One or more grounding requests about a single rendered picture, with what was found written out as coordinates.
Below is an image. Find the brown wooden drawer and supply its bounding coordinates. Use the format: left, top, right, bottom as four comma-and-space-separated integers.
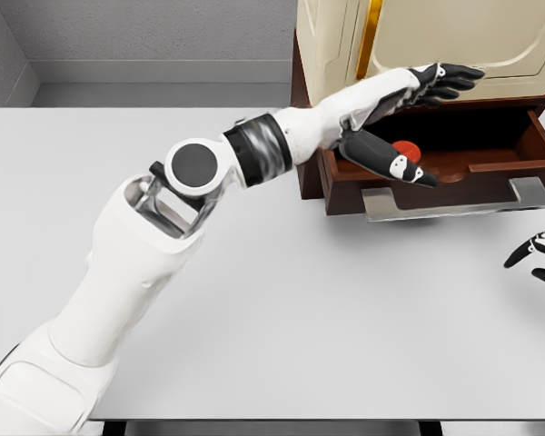
316, 105, 545, 223

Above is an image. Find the cream and brown cabinet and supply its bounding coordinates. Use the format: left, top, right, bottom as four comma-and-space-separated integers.
290, 0, 545, 202

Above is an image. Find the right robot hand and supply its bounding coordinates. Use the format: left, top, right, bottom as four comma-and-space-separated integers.
503, 225, 545, 293

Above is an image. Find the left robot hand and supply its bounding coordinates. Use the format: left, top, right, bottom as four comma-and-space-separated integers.
311, 62, 486, 188

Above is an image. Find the red round switch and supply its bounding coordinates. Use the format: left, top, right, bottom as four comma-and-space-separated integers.
391, 140, 422, 164

